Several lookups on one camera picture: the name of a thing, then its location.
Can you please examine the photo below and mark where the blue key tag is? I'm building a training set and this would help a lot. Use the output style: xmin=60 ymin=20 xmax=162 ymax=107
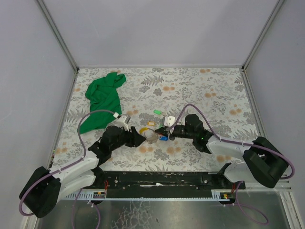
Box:
xmin=159 ymin=135 xmax=168 ymax=141

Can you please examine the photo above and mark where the yellow key tag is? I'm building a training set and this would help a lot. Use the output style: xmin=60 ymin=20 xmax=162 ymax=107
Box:
xmin=147 ymin=122 xmax=156 ymax=126

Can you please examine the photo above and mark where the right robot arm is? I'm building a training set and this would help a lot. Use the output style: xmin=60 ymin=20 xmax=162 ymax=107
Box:
xmin=155 ymin=114 xmax=289 ymax=188

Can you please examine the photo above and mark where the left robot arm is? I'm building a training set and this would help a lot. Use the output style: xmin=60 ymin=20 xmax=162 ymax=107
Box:
xmin=19 ymin=125 xmax=146 ymax=218

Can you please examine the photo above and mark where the light green key tag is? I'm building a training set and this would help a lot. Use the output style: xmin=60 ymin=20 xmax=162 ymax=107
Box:
xmin=153 ymin=110 xmax=162 ymax=115

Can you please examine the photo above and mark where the floral table mat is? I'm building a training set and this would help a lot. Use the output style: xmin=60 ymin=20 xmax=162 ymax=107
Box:
xmin=51 ymin=68 xmax=260 ymax=171

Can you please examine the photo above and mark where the green cloth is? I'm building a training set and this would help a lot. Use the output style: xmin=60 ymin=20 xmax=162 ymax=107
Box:
xmin=80 ymin=72 xmax=126 ymax=134

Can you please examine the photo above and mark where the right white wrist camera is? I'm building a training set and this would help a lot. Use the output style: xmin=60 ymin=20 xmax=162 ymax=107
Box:
xmin=163 ymin=116 xmax=176 ymax=127

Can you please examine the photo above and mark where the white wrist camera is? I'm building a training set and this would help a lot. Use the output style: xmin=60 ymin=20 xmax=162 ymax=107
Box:
xmin=117 ymin=114 xmax=131 ymax=131
xmin=163 ymin=116 xmax=176 ymax=127

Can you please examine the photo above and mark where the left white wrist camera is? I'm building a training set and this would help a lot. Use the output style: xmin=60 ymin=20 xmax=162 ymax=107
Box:
xmin=117 ymin=114 xmax=131 ymax=131

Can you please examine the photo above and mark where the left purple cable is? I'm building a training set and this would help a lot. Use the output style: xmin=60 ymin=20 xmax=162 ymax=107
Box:
xmin=19 ymin=109 xmax=120 ymax=217

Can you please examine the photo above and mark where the purple cable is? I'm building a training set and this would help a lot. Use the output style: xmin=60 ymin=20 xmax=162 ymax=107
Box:
xmin=173 ymin=104 xmax=295 ymax=225
xmin=19 ymin=109 xmax=120 ymax=217

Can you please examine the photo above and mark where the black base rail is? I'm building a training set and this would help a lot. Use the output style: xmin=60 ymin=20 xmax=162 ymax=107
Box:
xmin=85 ymin=171 xmax=239 ymax=199

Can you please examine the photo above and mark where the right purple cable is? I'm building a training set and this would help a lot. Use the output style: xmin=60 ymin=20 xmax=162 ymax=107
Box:
xmin=173 ymin=104 xmax=295 ymax=225

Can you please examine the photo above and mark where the aluminium frame rail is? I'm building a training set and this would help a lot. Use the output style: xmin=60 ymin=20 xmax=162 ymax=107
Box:
xmin=33 ymin=171 xmax=294 ymax=191

